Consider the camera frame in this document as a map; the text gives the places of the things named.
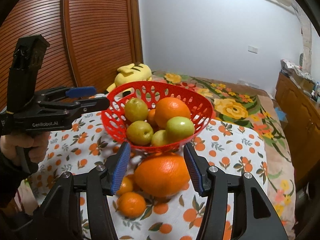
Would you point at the green round fruit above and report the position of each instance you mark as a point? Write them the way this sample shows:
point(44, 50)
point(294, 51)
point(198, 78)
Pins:
point(180, 129)

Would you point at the orange print tablecloth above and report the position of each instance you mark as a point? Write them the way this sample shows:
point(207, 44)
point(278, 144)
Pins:
point(225, 150)

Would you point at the person's left forearm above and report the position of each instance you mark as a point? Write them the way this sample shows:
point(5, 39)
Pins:
point(10, 177)

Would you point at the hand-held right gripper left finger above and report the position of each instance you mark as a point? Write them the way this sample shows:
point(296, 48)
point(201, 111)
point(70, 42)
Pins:
point(121, 167)

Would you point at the patterned cloth pile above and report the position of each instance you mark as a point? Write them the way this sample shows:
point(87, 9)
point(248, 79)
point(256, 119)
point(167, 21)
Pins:
point(292, 66)

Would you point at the large orange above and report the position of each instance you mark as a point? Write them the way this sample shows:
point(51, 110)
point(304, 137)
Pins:
point(172, 111)
point(162, 175)

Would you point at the small tangerine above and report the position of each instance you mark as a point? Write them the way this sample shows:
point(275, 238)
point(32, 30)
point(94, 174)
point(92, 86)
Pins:
point(125, 186)
point(151, 118)
point(131, 204)

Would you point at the brown louvered wooden wardrobe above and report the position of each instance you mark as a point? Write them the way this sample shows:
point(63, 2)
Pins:
point(95, 30)

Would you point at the white curtain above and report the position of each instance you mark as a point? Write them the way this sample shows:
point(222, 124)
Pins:
point(306, 42)

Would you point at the blue crumpled bag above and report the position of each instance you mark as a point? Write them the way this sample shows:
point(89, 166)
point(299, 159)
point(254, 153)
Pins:
point(280, 113)

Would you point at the yellow plush toy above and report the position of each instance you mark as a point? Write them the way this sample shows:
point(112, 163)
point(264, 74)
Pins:
point(130, 76)

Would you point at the white wall socket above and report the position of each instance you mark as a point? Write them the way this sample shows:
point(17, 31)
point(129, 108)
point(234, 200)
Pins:
point(253, 49)

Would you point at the red perforated plastic basket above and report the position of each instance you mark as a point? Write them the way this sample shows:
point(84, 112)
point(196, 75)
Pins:
point(155, 149)

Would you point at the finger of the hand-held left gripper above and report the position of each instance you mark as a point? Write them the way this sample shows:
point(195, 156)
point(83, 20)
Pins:
point(95, 104)
point(80, 92)

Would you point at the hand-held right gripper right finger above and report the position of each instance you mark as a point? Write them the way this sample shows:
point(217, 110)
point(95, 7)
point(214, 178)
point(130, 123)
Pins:
point(192, 170)

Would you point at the cardboard box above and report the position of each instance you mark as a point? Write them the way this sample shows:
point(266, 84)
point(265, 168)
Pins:
point(303, 82)

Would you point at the yellow-green round fruit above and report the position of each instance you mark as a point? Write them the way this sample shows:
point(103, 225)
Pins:
point(158, 138)
point(136, 110)
point(139, 132)

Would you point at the wooden side cabinet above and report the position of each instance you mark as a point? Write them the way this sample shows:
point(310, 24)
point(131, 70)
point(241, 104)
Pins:
point(300, 120)

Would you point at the person's left hand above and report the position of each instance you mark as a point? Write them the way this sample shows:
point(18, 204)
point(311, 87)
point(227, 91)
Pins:
point(40, 142)

